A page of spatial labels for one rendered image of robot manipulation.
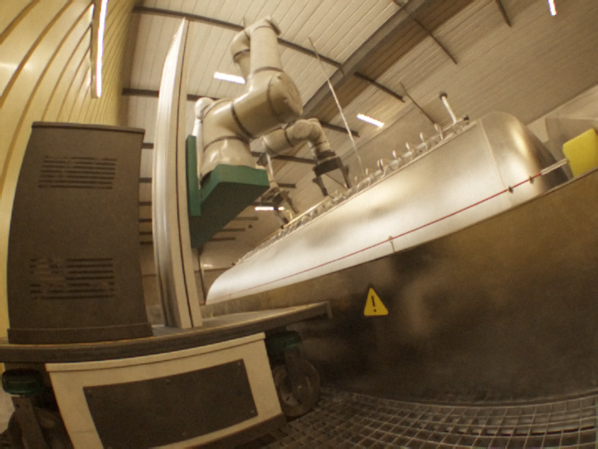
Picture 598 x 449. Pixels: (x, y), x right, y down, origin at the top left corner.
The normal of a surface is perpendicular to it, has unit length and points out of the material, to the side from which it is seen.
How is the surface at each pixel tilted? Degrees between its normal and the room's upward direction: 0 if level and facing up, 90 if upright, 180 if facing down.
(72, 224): 90
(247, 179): 90
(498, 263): 90
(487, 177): 65
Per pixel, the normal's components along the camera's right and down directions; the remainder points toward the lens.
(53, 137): 0.61, -0.33
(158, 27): 0.21, 0.94
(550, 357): -0.82, 0.03
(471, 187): -0.83, -0.38
